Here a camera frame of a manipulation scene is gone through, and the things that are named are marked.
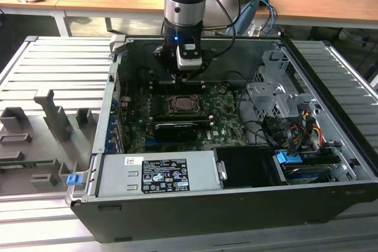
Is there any metal socket cover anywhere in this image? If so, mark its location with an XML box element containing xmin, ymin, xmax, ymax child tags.
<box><xmin>168</xmin><ymin>94</ymin><xmax>204</xmax><ymax>114</ymax></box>

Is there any CPU socket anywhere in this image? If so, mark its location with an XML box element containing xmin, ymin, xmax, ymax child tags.
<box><xmin>165</xmin><ymin>93</ymin><xmax>205</xmax><ymax>116</ymax></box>

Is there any grey plastic clamp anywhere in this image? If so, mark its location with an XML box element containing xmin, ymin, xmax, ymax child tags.
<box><xmin>109</xmin><ymin>34</ymin><xmax>128</xmax><ymax>58</ymax></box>

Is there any graphics card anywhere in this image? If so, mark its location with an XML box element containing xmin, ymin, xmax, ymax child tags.
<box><xmin>153</xmin><ymin>121</ymin><xmax>198</xmax><ymax>142</ymax></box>

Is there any green motherboard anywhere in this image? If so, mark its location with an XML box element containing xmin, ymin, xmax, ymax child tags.
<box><xmin>118</xmin><ymin>82</ymin><xmax>252</xmax><ymax>154</ymax></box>

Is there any silver metal drive cage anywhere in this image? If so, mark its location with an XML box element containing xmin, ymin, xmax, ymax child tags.
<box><xmin>246</xmin><ymin>50</ymin><xmax>299</xmax><ymax>123</ymax></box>

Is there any grey parts rack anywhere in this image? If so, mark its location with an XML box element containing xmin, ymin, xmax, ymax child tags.
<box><xmin>0</xmin><ymin>89</ymin><xmax>99</xmax><ymax>197</ymax></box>

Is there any grey power supply unit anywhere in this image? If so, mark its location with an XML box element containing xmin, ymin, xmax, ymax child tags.
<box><xmin>96</xmin><ymin>150</ymin><xmax>222</xmax><ymax>198</ymax></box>

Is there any blue disk carrier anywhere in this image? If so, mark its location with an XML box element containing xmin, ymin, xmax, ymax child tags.
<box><xmin>274</xmin><ymin>150</ymin><xmax>340</xmax><ymax>184</ymax></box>

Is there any blue plastic latch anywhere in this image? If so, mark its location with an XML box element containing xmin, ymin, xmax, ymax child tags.
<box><xmin>67</xmin><ymin>175</ymin><xmax>83</xmax><ymax>188</ymax></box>

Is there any black PC case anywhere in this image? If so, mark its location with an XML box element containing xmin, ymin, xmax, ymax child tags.
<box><xmin>70</xmin><ymin>35</ymin><xmax>378</xmax><ymax>244</ymax></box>

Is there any green RAM stick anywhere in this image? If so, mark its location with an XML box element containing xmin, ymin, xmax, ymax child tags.
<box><xmin>0</xmin><ymin>161</ymin><xmax>40</xmax><ymax>169</ymax></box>

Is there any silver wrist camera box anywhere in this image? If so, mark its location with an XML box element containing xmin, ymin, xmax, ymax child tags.
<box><xmin>176</xmin><ymin>37</ymin><xmax>204</xmax><ymax>71</ymax></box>

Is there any black camera cable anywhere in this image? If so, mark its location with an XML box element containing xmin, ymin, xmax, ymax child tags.
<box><xmin>206</xmin><ymin>0</ymin><xmax>237</xmax><ymax>60</ymax></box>

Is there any coloured power wire bundle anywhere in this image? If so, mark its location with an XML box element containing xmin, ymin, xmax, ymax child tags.
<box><xmin>285</xmin><ymin>109</ymin><xmax>325</xmax><ymax>158</ymax></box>

